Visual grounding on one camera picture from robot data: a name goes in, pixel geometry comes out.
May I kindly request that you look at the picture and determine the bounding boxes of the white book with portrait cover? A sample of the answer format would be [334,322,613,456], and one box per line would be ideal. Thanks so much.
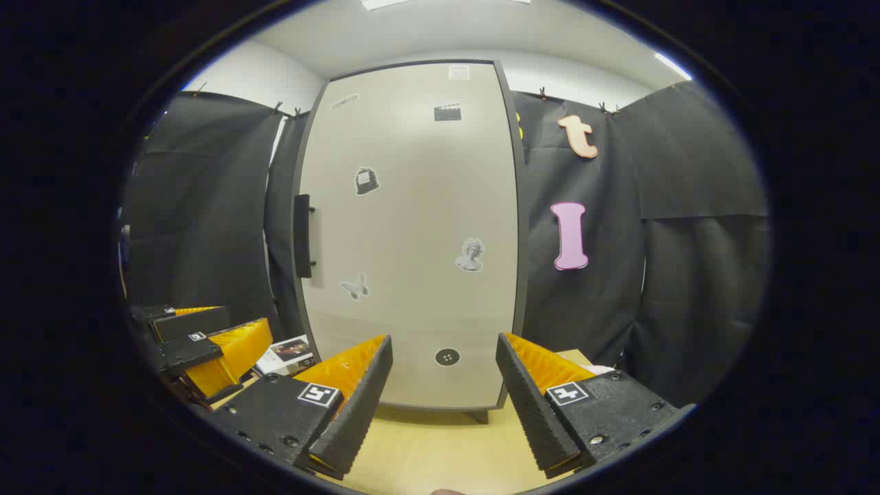
[253,335,316,377]

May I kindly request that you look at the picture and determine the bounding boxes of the beige cabinet door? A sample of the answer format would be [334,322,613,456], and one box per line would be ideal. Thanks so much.
[294,60,529,411]

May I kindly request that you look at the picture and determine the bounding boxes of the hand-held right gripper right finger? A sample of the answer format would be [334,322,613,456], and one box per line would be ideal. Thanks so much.
[495,333,695,480]

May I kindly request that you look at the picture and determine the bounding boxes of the grey cabinet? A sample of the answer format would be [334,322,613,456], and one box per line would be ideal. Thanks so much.
[292,58,530,425]

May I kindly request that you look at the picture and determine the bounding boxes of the black door handle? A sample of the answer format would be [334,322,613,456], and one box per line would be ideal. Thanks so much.
[294,194,318,279]

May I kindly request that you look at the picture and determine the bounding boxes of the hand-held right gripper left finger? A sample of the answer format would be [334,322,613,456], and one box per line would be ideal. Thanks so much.
[205,335,394,481]

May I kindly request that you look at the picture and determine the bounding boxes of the black backdrop cloth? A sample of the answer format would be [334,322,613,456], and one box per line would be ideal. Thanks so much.
[120,81,771,410]

